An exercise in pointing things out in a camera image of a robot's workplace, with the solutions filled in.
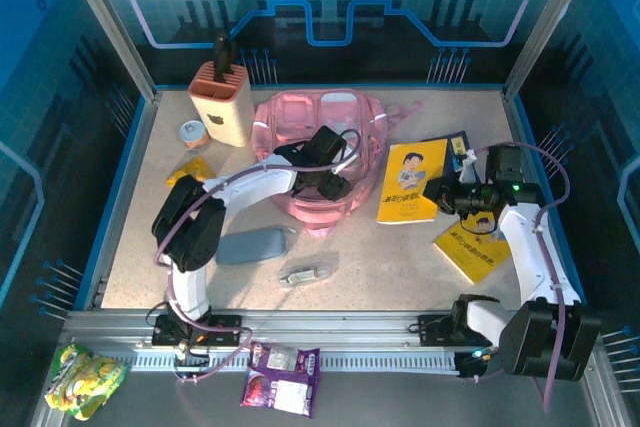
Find dark blue book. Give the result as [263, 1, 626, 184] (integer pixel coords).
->
[422, 130, 474, 181]

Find yellow cartoon cover book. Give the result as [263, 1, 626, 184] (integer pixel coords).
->
[375, 138, 449, 225]
[432, 211, 512, 286]

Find pink student backpack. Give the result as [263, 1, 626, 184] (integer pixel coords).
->
[251, 88, 424, 238]

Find grey-blue fabric pencil case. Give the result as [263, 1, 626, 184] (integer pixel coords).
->
[215, 226, 289, 267]

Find purple snack bag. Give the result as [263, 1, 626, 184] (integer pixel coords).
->
[240, 341, 321, 418]

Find green yellow snack bag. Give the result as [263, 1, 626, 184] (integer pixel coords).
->
[44, 343, 131, 421]

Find clear plastic pencil pouch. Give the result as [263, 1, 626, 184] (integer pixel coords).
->
[277, 257, 334, 291]

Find cream knife block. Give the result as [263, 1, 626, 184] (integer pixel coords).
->
[188, 60, 254, 148]

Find yellow snack packet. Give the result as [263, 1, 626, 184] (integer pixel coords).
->
[166, 156, 217, 187]

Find pull-tab fruit can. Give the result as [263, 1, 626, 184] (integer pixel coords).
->
[178, 119, 210, 149]

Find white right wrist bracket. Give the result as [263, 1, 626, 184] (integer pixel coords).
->
[458, 149, 480, 183]

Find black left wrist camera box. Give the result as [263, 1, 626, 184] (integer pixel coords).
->
[309, 125, 347, 164]

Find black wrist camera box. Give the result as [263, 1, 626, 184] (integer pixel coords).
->
[485, 144, 524, 184]
[309, 125, 347, 164]

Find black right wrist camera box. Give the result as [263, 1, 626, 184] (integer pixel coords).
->
[485, 144, 524, 184]

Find blue table edge frame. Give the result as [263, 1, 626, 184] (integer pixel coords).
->
[74, 82, 591, 312]

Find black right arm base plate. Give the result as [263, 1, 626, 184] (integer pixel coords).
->
[417, 314, 501, 348]

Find aluminium rail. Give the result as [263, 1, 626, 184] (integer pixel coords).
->
[62, 310, 601, 373]

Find black knife handle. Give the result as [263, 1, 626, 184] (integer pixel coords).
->
[212, 31, 237, 84]

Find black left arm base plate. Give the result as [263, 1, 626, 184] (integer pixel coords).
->
[152, 314, 244, 348]

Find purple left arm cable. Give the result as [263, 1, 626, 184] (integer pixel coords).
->
[144, 127, 362, 386]

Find aluminium frame post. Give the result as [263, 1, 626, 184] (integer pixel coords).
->
[55, 0, 160, 101]
[501, 0, 604, 101]

